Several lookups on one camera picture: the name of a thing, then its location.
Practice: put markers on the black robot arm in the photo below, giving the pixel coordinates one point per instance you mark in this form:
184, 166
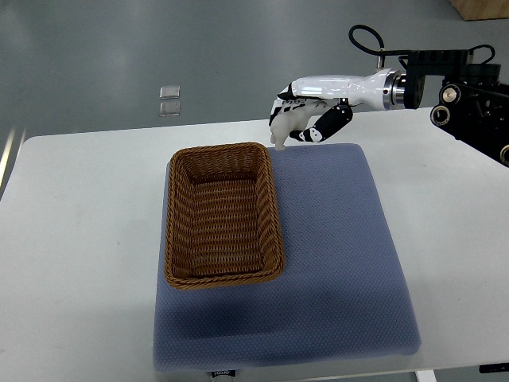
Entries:
472, 102

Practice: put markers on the brown wicker basket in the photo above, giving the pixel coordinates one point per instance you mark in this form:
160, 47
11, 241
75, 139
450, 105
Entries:
222, 226

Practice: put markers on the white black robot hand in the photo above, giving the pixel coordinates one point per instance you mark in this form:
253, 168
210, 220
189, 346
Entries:
330, 95

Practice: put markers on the wooden box corner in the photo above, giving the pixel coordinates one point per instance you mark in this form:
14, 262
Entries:
480, 10

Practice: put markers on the white bear figurine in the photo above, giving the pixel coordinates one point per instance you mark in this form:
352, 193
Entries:
293, 117

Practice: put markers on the black table control box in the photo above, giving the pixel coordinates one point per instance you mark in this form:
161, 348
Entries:
494, 368

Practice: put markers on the black label tag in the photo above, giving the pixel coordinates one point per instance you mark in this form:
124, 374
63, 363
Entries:
229, 373

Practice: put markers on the upper clear floor plate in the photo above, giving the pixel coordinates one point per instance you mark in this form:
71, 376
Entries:
169, 92

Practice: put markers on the blue textured mat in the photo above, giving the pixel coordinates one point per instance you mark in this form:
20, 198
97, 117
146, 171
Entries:
342, 293

